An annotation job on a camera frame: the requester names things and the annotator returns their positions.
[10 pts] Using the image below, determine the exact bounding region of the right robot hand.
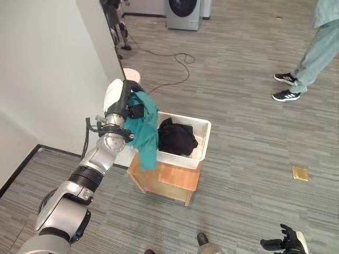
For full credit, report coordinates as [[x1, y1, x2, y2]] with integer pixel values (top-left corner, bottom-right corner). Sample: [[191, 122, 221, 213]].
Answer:
[[260, 223, 309, 254]]

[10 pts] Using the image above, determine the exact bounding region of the black floor cable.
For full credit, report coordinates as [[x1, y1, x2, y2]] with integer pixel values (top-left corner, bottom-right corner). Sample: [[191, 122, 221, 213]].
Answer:
[[126, 31, 195, 94]]

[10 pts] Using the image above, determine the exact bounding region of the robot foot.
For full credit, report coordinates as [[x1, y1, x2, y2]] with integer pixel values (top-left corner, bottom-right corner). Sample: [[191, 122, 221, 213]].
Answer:
[[197, 232, 222, 254]]

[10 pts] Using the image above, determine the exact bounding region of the white plastic laundry basket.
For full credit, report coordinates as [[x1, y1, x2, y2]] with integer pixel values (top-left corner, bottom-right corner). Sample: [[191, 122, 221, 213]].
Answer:
[[112, 111, 212, 171]]

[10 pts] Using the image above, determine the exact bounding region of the white round stool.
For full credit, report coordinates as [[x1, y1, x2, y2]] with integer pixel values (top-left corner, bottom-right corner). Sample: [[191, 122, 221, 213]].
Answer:
[[122, 68, 141, 83]]

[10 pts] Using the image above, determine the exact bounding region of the black garment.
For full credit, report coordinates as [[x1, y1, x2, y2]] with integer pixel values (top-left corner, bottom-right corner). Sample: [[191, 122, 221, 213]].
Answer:
[[157, 117, 199, 157]]

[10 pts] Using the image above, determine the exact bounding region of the wooden stool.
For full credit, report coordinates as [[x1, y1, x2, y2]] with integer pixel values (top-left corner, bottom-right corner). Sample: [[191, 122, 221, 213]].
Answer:
[[127, 152, 203, 207]]

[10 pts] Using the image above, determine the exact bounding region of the brass floor outlet plate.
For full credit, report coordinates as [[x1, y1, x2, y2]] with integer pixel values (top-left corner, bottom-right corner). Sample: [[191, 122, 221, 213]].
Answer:
[[292, 166, 309, 183]]

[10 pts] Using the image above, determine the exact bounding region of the person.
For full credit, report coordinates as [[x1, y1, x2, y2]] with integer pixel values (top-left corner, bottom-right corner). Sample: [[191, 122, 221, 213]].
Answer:
[[272, 0, 339, 102]]

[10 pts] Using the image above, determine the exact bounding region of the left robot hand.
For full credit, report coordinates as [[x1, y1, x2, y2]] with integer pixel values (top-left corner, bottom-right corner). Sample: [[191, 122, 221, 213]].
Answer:
[[103, 78, 147, 120]]

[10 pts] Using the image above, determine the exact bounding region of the teal green garment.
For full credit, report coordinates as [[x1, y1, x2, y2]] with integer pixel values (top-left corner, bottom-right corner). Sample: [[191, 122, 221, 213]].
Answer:
[[123, 91, 159, 170]]

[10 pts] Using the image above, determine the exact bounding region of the silver washing machine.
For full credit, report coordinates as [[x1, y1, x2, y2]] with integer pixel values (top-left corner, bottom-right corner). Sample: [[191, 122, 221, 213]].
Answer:
[[165, 0, 203, 31]]

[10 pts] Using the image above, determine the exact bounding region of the white appliance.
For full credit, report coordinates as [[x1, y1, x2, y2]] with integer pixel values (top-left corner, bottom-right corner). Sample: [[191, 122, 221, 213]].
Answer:
[[200, 0, 213, 20]]

